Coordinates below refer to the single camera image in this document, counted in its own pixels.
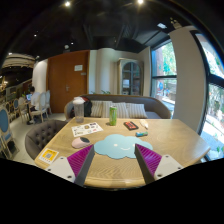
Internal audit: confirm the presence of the wooden door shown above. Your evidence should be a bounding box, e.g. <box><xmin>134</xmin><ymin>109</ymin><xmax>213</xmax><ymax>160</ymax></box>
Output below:
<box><xmin>47</xmin><ymin>50</ymin><xmax>90</xmax><ymax>113</ymax></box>

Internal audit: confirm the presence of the white pen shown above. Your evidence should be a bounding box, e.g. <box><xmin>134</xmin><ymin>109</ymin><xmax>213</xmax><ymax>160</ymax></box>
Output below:
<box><xmin>140</xmin><ymin>119</ymin><xmax>148</xmax><ymax>130</ymax></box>

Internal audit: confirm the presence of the white sticker sheet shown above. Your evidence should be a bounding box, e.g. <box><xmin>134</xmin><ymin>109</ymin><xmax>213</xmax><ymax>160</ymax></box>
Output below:
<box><xmin>72</xmin><ymin>122</ymin><xmax>102</xmax><ymax>137</ymax></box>

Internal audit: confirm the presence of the grey curved sofa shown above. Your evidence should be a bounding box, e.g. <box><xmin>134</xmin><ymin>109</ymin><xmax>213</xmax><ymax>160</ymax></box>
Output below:
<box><xmin>63</xmin><ymin>94</ymin><xmax>172</xmax><ymax>120</ymax></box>

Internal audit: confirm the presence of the arched glass cabinet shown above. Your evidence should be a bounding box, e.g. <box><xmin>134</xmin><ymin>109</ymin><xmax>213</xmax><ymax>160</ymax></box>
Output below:
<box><xmin>117</xmin><ymin>58</ymin><xmax>144</xmax><ymax>96</ymax></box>

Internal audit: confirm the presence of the grey tufted armchair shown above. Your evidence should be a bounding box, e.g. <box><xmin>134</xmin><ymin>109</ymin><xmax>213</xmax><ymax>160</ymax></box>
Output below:
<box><xmin>25</xmin><ymin>120</ymin><xmax>67</xmax><ymax>159</ymax></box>

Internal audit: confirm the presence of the white dining chair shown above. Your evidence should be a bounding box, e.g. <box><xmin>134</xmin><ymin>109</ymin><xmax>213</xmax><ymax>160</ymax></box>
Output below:
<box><xmin>31</xmin><ymin>92</ymin><xmax>48</xmax><ymax>122</ymax></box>

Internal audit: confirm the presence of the striped cushion middle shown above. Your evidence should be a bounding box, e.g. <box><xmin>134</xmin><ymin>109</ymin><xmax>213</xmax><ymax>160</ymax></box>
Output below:
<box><xmin>102</xmin><ymin>101</ymin><xmax>129</xmax><ymax>118</ymax></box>

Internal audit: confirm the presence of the seated person white shirt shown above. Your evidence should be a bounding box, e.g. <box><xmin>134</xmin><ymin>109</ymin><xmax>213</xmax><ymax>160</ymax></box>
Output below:
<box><xmin>26</xmin><ymin>86</ymin><xmax>41</xmax><ymax>126</ymax></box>

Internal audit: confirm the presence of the green drink can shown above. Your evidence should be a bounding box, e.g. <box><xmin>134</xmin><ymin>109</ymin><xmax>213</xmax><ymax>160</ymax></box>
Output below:
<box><xmin>109</xmin><ymin>106</ymin><xmax>117</xmax><ymax>126</ymax></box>

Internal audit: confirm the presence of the blue cloud mouse pad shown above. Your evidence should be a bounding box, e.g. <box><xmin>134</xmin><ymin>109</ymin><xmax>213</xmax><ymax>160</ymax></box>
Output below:
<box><xmin>94</xmin><ymin>134</ymin><xmax>153</xmax><ymax>159</ymax></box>

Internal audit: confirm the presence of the pink computer mouse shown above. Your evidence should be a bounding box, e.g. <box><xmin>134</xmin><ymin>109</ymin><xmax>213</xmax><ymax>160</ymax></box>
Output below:
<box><xmin>72</xmin><ymin>137</ymin><xmax>90</xmax><ymax>149</ymax></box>

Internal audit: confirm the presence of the striped cushion left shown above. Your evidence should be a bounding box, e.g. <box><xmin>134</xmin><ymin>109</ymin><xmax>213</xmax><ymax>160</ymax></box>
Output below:
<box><xmin>91</xmin><ymin>101</ymin><xmax>102</xmax><ymax>117</ymax></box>

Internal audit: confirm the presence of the black red phone case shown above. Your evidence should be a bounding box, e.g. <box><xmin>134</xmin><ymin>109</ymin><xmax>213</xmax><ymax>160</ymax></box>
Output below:
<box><xmin>124</xmin><ymin>121</ymin><xmax>138</xmax><ymax>131</ymax></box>

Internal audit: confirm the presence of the clear plastic shaker bottle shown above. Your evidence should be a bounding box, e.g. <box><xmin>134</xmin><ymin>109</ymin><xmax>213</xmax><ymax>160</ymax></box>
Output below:
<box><xmin>73</xmin><ymin>97</ymin><xmax>84</xmax><ymax>123</ymax></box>

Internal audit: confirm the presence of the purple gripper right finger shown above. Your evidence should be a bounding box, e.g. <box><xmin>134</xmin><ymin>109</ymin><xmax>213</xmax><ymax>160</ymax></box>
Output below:
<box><xmin>135</xmin><ymin>144</ymin><xmax>183</xmax><ymax>184</ymax></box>

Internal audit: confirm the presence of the striped cushion right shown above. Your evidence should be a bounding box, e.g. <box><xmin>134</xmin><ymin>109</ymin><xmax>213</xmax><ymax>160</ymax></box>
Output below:
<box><xmin>126</xmin><ymin>103</ymin><xmax>147</xmax><ymax>119</ymax></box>

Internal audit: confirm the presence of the black backpack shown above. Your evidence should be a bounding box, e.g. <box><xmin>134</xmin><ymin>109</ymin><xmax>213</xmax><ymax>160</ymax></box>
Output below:
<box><xmin>70</xmin><ymin>97</ymin><xmax>92</xmax><ymax>118</ymax></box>

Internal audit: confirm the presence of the striped cushion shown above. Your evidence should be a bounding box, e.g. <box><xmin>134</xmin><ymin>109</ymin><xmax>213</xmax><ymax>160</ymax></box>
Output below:
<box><xmin>91</xmin><ymin>101</ymin><xmax>102</xmax><ymax>117</ymax></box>
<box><xmin>102</xmin><ymin>101</ymin><xmax>129</xmax><ymax>118</ymax></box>
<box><xmin>126</xmin><ymin>103</ymin><xmax>147</xmax><ymax>119</ymax></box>

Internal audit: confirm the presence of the yellow QR code sticker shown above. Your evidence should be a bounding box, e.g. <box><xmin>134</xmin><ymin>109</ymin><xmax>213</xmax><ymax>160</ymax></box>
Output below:
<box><xmin>39</xmin><ymin>148</ymin><xmax>58</xmax><ymax>164</ymax></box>

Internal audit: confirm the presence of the blue backed chair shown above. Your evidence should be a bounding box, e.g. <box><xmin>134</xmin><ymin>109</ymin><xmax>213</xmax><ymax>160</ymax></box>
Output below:
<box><xmin>0</xmin><ymin>106</ymin><xmax>15</xmax><ymax>159</ymax></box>

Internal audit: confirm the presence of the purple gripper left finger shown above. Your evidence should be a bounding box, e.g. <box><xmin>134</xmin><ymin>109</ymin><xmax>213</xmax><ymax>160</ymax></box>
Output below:
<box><xmin>46</xmin><ymin>145</ymin><xmax>95</xmax><ymax>187</ymax></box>

